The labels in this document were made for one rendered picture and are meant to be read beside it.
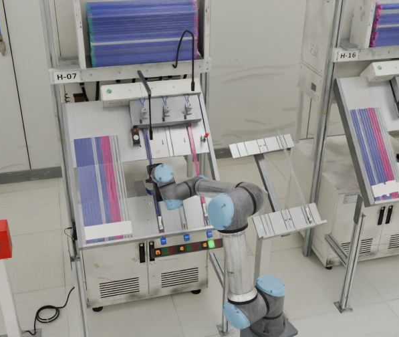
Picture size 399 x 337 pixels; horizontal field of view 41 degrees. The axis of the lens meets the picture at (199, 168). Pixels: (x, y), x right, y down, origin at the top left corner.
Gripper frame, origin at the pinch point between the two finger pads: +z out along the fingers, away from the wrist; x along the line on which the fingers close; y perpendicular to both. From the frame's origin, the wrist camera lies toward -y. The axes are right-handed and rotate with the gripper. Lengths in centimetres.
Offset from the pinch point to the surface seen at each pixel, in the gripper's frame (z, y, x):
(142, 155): 4.3, 13.0, 2.9
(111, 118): 9.8, 33.0, 14.8
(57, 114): 15, 38, 40
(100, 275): 43, -46, 28
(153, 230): -5.3, -22.6, 3.7
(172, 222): -4.8, -20.5, -5.6
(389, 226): 41, -45, -147
